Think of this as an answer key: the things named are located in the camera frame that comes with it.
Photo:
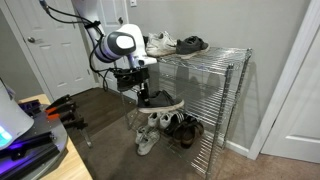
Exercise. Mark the black clamp metal bar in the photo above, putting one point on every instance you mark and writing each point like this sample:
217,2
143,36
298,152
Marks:
75,125

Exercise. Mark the black clamp orange tip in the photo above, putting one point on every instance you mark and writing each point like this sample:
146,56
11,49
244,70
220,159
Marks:
60,101
63,113

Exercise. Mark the black shoe white swoosh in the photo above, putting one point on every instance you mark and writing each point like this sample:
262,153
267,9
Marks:
191,46

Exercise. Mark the black striped slide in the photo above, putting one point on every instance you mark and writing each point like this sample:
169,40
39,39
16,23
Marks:
176,121

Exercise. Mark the white baseboard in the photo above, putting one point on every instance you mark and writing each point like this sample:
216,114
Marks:
237,148

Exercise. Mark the white wall switch plate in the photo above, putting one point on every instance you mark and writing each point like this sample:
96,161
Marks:
133,2

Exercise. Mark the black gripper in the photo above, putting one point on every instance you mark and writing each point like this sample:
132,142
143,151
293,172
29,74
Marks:
141,75

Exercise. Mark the small white shoe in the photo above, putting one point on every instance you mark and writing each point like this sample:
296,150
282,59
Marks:
165,120
152,119

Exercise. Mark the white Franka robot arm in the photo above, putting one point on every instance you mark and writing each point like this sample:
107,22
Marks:
133,33

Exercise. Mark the white door with knob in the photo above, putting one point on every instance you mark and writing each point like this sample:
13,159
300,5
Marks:
56,56

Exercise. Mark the white sneaker black swoosh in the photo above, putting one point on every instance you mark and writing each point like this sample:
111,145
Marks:
156,50

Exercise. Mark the light grey sneaker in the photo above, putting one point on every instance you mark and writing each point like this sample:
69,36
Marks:
141,131
149,143

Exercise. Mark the dark grey shoe white sole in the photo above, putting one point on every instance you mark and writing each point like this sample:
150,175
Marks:
160,100

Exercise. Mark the white panel door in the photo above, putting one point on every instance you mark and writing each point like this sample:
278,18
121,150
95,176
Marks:
300,110

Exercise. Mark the brown sandal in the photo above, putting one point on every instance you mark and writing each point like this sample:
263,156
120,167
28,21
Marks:
198,128
187,133

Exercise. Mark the white closet door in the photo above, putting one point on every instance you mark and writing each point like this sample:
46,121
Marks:
111,13

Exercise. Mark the silver door knob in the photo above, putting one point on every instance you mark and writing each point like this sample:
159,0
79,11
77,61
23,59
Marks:
31,39

